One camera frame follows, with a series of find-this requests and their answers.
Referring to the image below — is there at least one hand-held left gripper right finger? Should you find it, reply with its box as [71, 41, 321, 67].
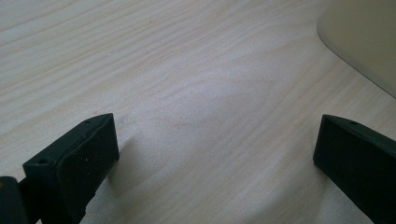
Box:
[313, 114, 396, 224]

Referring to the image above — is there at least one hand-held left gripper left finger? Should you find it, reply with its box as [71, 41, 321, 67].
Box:
[21, 113, 120, 224]

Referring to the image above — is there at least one cream rounded tray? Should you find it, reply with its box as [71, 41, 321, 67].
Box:
[317, 0, 396, 99]

